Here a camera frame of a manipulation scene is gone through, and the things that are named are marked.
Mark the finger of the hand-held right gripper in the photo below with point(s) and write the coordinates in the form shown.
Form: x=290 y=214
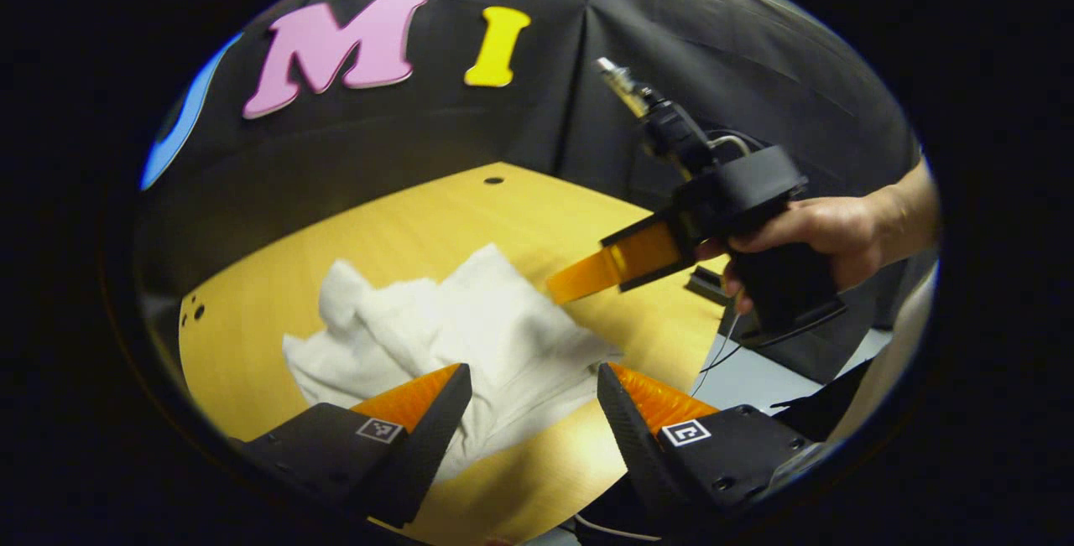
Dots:
x=638 y=257

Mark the white jeans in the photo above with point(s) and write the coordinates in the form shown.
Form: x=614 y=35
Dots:
x=495 y=319

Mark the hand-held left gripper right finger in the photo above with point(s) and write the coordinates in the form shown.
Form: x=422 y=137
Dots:
x=629 y=437

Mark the black backdrop cloth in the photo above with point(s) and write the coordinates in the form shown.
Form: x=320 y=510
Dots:
x=671 y=43

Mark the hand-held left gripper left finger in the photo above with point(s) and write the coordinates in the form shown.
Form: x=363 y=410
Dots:
x=432 y=441

